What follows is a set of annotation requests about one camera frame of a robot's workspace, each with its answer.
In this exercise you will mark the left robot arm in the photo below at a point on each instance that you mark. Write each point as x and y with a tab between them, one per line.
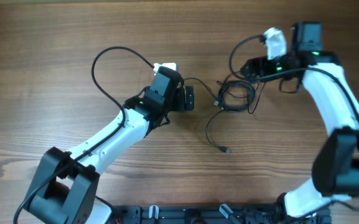
64	186

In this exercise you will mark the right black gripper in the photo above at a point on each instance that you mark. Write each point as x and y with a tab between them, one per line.
255	63

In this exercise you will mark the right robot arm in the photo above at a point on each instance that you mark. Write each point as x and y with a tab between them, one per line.
335	171

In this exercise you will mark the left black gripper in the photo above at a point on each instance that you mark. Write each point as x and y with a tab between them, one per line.
180	104

